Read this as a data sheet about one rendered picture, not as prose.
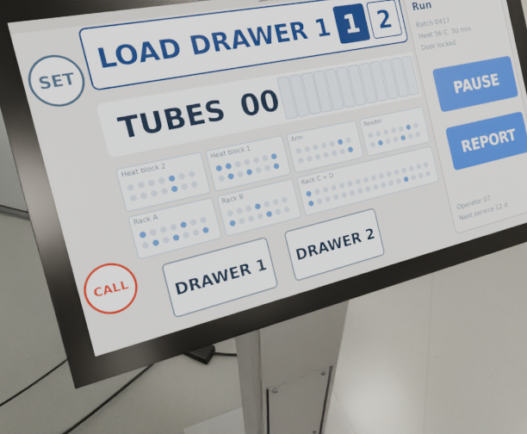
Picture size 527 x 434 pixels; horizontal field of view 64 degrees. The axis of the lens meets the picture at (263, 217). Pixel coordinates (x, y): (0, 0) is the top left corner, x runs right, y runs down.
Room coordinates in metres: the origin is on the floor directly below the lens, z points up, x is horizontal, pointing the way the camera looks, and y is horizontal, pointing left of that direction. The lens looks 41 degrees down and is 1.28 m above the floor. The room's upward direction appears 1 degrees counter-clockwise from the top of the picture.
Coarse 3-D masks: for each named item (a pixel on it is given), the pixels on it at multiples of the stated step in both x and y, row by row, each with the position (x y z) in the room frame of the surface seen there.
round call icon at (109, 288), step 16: (128, 256) 0.24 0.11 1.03; (80, 272) 0.23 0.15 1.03; (96, 272) 0.23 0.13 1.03; (112, 272) 0.23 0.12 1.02; (128, 272) 0.23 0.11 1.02; (80, 288) 0.22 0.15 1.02; (96, 288) 0.22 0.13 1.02; (112, 288) 0.22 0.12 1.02; (128, 288) 0.22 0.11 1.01; (96, 304) 0.21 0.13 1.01; (112, 304) 0.21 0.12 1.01; (128, 304) 0.21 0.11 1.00; (144, 304) 0.22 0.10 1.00; (96, 320) 0.20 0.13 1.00
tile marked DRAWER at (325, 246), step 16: (368, 208) 0.31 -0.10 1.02; (320, 224) 0.29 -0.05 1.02; (336, 224) 0.29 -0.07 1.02; (352, 224) 0.29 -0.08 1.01; (368, 224) 0.30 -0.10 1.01; (288, 240) 0.27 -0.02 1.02; (304, 240) 0.28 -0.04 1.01; (320, 240) 0.28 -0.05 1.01; (336, 240) 0.28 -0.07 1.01; (352, 240) 0.28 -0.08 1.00; (368, 240) 0.29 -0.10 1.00; (288, 256) 0.26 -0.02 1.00; (304, 256) 0.27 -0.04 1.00; (320, 256) 0.27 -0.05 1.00; (336, 256) 0.27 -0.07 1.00; (352, 256) 0.27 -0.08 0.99; (368, 256) 0.28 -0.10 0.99; (304, 272) 0.26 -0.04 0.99; (320, 272) 0.26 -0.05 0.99
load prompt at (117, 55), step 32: (320, 0) 0.43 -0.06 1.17; (352, 0) 0.44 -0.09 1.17; (384, 0) 0.45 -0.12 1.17; (96, 32) 0.36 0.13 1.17; (128, 32) 0.36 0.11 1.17; (160, 32) 0.37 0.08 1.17; (192, 32) 0.38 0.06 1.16; (224, 32) 0.38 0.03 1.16; (256, 32) 0.39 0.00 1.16; (288, 32) 0.40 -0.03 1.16; (320, 32) 0.41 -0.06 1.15; (352, 32) 0.42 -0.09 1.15; (384, 32) 0.42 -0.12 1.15; (96, 64) 0.34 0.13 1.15; (128, 64) 0.35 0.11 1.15; (160, 64) 0.35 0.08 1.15; (192, 64) 0.36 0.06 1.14; (224, 64) 0.37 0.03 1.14; (256, 64) 0.37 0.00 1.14
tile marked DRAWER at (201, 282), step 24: (264, 240) 0.27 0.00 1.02; (168, 264) 0.24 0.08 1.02; (192, 264) 0.24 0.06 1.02; (216, 264) 0.25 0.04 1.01; (240, 264) 0.25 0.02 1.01; (264, 264) 0.25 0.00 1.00; (168, 288) 0.23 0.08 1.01; (192, 288) 0.23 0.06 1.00; (216, 288) 0.23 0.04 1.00; (240, 288) 0.24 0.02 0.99; (264, 288) 0.24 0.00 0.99; (192, 312) 0.22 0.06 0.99
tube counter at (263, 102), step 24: (288, 72) 0.37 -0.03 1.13; (312, 72) 0.38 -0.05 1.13; (336, 72) 0.39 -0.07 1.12; (360, 72) 0.39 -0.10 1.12; (384, 72) 0.40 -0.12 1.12; (408, 72) 0.40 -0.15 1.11; (240, 96) 0.35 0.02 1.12; (264, 96) 0.35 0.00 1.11; (288, 96) 0.36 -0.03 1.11; (312, 96) 0.36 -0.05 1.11; (336, 96) 0.37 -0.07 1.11; (360, 96) 0.38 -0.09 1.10; (384, 96) 0.38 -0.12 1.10; (408, 96) 0.39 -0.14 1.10; (264, 120) 0.34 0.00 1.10; (288, 120) 0.35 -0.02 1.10
